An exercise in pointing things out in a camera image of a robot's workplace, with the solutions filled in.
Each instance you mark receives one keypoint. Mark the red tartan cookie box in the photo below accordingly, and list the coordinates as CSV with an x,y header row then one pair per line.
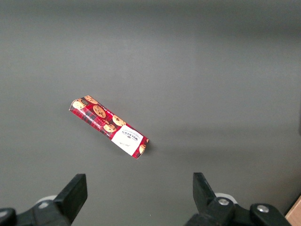
x,y
98,113

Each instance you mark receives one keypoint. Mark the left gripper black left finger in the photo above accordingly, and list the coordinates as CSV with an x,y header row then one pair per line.
x,y
73,197

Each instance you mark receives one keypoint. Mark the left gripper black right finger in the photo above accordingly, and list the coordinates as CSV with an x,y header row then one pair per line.
x,y
207,197

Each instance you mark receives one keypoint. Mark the oak wooden drawer cabinet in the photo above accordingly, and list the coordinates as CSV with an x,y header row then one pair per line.
x,y
296,216

